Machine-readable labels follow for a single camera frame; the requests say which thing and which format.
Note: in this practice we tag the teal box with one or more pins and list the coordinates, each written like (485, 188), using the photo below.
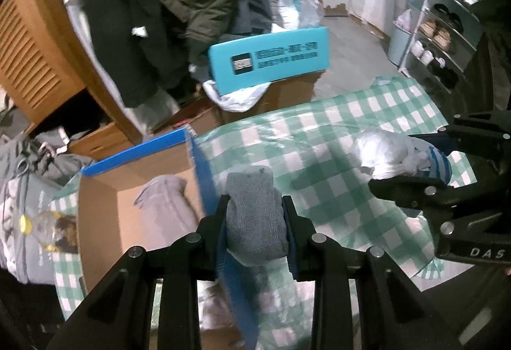
(271, 58)

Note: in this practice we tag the light blue bin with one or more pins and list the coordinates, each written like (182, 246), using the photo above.
(399, 46)

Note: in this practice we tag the light grey sock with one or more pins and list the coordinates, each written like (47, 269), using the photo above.
(255, 214)

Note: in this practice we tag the green checked tablecloth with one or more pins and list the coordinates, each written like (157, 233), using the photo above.
(319, 126)

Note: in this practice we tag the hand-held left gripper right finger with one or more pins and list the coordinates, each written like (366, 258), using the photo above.
(291, 242)

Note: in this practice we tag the grey fleece cloth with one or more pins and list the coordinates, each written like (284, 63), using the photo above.
(167, 210)

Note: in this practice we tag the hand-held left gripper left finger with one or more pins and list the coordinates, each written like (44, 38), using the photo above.
(221, 238)

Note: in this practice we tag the blue white striped sock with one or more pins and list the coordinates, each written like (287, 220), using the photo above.
(439, 168)

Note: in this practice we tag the wooden louvred wardrobe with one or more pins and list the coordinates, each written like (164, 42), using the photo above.
(36, 54)

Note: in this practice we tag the grey hoodie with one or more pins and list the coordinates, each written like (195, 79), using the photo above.
(44, 150)

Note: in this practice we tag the brown cardboard box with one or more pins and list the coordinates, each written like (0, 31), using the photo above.
(287, 94)

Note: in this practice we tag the blue cardboard box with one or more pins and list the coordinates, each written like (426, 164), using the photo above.
(99, 222)

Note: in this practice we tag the white cloth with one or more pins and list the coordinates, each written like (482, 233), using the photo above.
(383, 154)

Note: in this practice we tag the black long coat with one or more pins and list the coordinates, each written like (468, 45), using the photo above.
(115, 14)

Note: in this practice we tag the yellow cap plastic bottle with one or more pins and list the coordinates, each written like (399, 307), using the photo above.
(48, 232)

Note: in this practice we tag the white plastic bag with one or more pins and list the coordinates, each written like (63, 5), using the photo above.
(235, 98)

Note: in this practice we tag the metal shoe rack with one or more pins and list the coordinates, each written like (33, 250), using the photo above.
(447, 30)

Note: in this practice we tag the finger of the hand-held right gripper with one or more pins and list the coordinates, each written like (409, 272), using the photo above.
(471, 134)
(407, 190)

